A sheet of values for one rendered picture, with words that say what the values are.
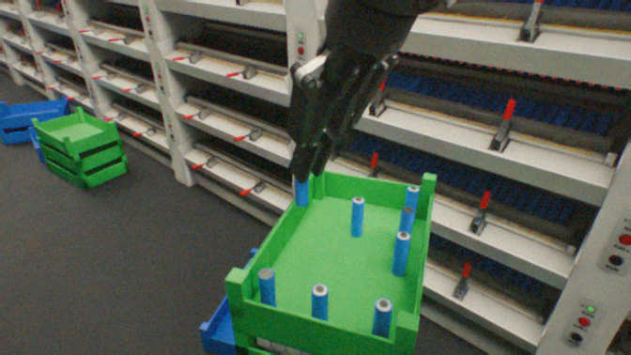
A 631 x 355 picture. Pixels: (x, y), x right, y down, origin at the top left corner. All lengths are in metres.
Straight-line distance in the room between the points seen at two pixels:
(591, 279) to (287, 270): 0.55
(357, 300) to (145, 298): 0.85
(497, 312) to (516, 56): 0.56
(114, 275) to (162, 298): 0.20
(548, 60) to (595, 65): 0.06
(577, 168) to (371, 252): 0.39
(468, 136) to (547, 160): 0.14
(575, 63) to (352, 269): 0.45
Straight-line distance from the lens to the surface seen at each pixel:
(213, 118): 1.41
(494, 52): 0.75
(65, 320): 1.30
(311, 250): 0.57
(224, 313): 1.13
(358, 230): 0.59
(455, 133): 0.83
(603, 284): 0.86
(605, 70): 0.72
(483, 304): 1.02
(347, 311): 0.50
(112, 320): 1.24
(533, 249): 0.89
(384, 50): 0.34
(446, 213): 0.92
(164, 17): 1.50
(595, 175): 0.79
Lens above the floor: 0.86
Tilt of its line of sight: 30 degrees down
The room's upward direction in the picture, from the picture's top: straight up
